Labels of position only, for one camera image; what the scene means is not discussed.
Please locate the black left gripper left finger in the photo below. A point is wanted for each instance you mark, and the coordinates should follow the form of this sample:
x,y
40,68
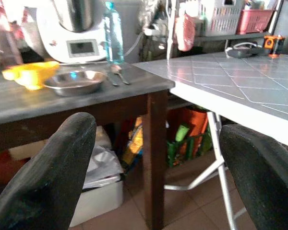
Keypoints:
x,y
43,177

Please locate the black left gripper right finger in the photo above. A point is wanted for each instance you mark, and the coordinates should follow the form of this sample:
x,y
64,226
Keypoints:
x,y
264,177

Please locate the beige cardboard box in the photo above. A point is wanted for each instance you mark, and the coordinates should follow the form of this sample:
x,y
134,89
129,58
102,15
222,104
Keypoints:
x,y
26,149

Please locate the dark red crate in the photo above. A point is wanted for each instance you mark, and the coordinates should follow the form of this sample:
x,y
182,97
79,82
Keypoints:
x,y
7,167

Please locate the white plastic storage box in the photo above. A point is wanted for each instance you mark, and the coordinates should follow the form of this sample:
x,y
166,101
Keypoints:
x,y
96,203

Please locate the crumpled white paper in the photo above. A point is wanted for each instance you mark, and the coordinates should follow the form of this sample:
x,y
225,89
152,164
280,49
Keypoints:
x,y
103,165

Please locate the green and orange shopping bag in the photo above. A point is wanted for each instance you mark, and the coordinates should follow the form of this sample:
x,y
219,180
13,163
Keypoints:
x,y
182,148

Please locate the shallow metal bowl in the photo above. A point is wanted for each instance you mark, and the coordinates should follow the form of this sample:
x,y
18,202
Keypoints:
x,y
74,87

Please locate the yellow colourful snack packet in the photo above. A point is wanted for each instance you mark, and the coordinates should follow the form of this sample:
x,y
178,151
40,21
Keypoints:
x,y
134,143

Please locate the white folding table, tiled top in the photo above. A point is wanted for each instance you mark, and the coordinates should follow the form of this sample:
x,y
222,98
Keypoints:
x,y
206,98

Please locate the dark wooden table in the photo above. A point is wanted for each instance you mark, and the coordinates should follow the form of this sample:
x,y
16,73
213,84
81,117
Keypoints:
x,y
156,167

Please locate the metal fork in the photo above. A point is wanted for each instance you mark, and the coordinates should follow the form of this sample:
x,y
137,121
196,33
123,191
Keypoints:
x,y
114,80

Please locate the black power strip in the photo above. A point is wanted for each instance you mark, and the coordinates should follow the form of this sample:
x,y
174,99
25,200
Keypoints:
x,y
247,52

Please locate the metal spoon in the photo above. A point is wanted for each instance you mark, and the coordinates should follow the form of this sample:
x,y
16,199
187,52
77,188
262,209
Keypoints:
x,y
122,77

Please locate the orange and black device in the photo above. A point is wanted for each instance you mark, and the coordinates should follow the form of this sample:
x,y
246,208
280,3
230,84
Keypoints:
x,y
273,45

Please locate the white kitchen machine with screen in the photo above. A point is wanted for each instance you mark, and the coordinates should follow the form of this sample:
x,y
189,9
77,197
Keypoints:
x,y
52,43

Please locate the black metal shelf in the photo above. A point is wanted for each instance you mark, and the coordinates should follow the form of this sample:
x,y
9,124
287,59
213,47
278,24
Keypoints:
x,y
230,37

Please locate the clear blue water bottle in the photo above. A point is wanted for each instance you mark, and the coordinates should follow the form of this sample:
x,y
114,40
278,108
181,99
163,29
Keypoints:
x,y
114,43

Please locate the pink plastic basket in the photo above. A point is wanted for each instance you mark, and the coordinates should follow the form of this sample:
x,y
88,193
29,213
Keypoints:
x,y
253,21

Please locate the grey slotted laundry basket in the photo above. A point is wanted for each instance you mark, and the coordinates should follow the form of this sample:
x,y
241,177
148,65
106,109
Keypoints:
x,y
222,21

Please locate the white plug adapter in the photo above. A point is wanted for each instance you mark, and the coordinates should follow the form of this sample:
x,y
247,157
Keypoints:
x,y
150,31

